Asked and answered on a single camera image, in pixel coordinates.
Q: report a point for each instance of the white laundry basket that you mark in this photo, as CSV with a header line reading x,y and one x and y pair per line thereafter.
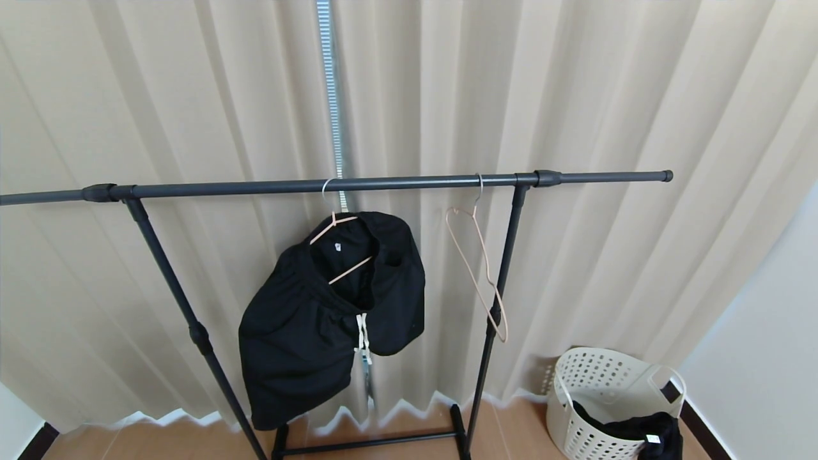
x,y
601,377

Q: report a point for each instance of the black shorts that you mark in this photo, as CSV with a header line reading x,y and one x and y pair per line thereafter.
x,y
300,345

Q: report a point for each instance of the black clothes rack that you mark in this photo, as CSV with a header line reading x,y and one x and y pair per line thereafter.
x,y
255,187

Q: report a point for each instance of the pink clothes hanger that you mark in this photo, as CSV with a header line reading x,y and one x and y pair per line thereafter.
x,y
479,185
350,271

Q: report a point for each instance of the beige curtain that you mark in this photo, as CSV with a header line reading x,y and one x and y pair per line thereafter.
x,y
192,96

